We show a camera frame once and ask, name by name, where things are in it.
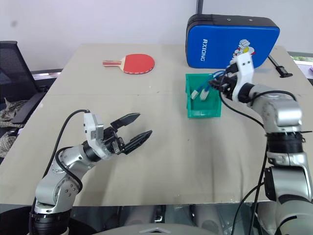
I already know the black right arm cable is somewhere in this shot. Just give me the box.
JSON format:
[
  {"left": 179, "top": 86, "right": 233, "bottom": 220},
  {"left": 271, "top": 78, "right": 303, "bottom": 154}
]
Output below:
[{"left": 220, "top": 90, "right": 298, "bottom": 235}]

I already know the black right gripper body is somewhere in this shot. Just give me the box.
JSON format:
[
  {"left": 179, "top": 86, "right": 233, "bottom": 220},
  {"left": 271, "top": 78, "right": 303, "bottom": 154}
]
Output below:
[{"left": 221, "top": 62, "right": 240, "bottom": 100}]

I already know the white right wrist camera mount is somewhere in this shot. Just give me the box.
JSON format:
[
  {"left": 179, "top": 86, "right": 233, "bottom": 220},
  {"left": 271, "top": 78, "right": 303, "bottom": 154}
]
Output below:
[{"left": 230, "top": 53, "right": 255, "bottom": 102}]

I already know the red table tennis paddle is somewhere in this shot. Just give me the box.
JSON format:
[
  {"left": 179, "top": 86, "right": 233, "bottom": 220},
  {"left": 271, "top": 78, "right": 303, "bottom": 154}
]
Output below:
[{"left": 102, "top": 53, "right": 156, "bottom": 75}]

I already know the green plastic bin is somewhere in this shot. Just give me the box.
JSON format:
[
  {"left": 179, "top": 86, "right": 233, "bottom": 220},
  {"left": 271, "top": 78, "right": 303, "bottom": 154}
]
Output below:
[{"left": 184, "top": 73, "right": 223, "bottom": 119}]

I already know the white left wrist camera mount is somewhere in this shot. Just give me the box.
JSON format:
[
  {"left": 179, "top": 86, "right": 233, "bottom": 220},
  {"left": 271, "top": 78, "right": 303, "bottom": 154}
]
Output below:
[{"left": 82, "top": 112, "right": 111, "bottom": 161}]

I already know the blue cable with plug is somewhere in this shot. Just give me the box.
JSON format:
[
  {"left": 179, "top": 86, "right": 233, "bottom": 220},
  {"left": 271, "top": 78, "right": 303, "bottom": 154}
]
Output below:
[{"left": 191, "top": 70, "right": 233, "bottom": 100}]

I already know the plaid cloth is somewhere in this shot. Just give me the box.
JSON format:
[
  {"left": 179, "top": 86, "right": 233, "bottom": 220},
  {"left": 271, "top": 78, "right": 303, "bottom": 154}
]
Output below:
[{"left": 0, "top": 97, "right": 28, "bottom": 159}]

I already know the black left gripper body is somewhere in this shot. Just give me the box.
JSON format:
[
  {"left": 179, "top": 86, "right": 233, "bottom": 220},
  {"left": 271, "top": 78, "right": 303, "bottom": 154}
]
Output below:
[{"left": 102, "top": 123, "right": 126, "bottom": 155}]

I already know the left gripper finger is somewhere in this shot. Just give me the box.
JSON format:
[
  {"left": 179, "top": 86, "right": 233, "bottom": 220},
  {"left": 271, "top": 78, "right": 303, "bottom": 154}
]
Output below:
[
  {"left": 110, "top": 113, "right": 141, "bottom": 131},
  {"left": 123, "top": 130, "right": 153, "bottom": 155}
]

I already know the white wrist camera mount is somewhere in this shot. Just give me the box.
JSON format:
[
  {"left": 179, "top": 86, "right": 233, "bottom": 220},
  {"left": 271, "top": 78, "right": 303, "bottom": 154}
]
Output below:
[
  {"left": 230, "top": 53, "right": 255, "bottom": 102},
  {"left": 82, "top": 112, "right": 111, "bottom": 161}
]

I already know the black mesh office chair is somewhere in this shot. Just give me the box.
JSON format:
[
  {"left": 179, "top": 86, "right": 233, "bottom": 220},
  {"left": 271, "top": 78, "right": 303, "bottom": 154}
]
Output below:
[{"left": 0, "top": 41, "right": 49, "bottom": 139}]

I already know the blue RXIONG kick pad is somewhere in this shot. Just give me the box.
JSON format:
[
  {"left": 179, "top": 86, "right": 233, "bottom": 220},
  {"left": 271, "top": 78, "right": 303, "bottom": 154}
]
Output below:
[{"left": 185, "top": 13, "right": 281, "bottom": 70}]

